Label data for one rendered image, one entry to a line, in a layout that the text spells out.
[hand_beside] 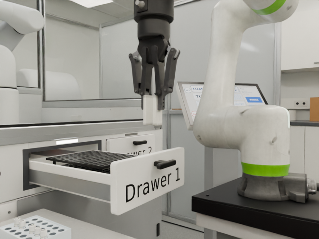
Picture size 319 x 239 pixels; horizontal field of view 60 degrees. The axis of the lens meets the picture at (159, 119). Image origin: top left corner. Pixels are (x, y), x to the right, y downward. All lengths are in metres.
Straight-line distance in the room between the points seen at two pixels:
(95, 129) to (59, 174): 0.30
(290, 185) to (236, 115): 0.23
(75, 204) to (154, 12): 0.65
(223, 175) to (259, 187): 0.85
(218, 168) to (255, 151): 0.84
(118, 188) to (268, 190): 0.39
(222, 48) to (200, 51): 1.60
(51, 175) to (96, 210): 0.33
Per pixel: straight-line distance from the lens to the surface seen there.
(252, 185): 0.79
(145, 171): 0.65
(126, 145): 1.09
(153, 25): 0.63
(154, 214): 1.35
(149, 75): 0.66
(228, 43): 0.96
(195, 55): 2.56
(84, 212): 1.01
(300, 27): 3.99
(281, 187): 0.81
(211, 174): 1.61
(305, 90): 4.22
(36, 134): 0.86
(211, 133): 0.83
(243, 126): 0.78
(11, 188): 0.84
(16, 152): 0.83
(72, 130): 0.92
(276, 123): 0.77
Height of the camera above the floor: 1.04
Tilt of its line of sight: 2 degrees down
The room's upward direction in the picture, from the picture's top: straight up
